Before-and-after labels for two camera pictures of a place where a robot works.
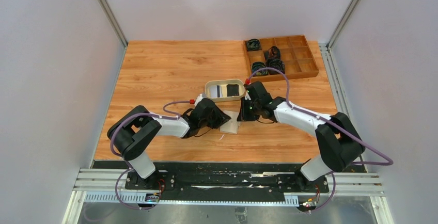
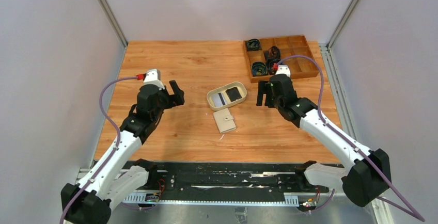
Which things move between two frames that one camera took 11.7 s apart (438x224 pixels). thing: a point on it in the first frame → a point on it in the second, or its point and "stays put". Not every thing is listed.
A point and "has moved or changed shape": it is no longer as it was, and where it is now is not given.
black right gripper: [246, 105] → [270, 96]
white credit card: [213, 91] → [219, 99]
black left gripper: [215, 117] → [171, 97]
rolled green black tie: [257, 65] stays put
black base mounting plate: [225, 178] stays put
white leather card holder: [232, 126] has moved or changed shape
